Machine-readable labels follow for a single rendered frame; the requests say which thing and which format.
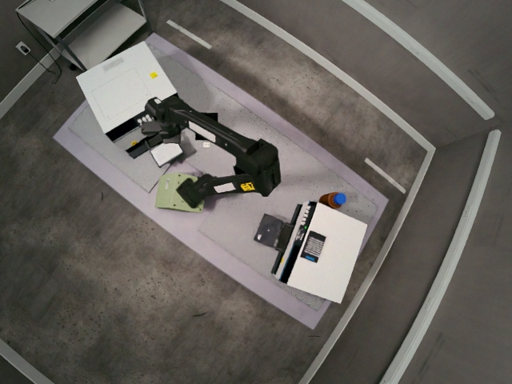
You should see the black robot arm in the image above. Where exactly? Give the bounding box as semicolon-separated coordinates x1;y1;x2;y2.
141;96;282;209

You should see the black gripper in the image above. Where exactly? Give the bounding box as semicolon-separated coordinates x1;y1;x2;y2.
163;125;182;144

